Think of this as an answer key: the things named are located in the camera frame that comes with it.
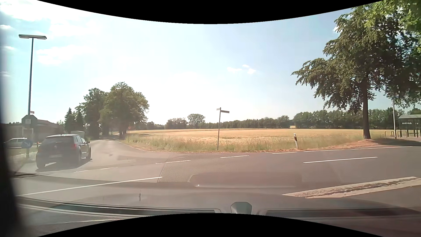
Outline street name signpost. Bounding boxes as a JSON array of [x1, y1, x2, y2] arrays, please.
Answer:
[[216, 107, 230, 151]]

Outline dry yellow grain field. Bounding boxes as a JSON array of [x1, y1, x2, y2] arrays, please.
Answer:
[[125, 128, 395, 153]]

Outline grey asphalt road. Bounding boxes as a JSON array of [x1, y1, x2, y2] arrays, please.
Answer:
[[10, 139, 421, 231]]

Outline distant tree line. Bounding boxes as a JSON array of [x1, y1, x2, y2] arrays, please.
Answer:
[[132, 108, 421, 130]]

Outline car's own bonnet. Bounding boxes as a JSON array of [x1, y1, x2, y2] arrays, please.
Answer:
[[15, 191, 421, 237]]

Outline group of tall trees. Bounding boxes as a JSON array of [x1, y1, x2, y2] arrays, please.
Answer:
[[63, 82, 150, 139]]

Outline road markings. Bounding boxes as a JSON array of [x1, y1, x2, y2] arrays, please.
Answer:
[[16, 145, 421, 199]]

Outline dark hatchback car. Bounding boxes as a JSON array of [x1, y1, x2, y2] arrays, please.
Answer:
[[36, 134, 92, 169]]

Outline reddish dirt verge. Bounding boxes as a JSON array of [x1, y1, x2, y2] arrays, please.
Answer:
[[306, 138, 421, 151]]

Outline large leafy tree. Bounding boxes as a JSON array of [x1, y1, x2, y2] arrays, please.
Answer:
[[291, 0, 421, 140]]

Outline brick building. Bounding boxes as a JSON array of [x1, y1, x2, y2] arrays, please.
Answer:
[[3, 119, 63, 142]]

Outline road sign seen from behind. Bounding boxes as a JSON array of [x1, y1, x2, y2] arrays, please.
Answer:
[[21, 115, 38, 140]]

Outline grey pole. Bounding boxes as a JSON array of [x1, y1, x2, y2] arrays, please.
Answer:
[[392, 99, 397, 139]]

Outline blue round arrow sign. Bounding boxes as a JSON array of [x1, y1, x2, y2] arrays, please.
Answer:
[[21, 139, 33, 158]]

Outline grass traffic island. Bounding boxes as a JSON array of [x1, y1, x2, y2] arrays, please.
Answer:
[[7, 146, 38, 159]]

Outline white parked car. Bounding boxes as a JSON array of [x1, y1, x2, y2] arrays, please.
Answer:
[[5, 138, 28, 149]]

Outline bus shelter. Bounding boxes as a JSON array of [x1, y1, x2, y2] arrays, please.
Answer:
[[398, 114, 421, 138]]

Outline tall lamp post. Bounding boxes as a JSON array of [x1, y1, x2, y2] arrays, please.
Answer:
[[18, 34, 47, 116]]

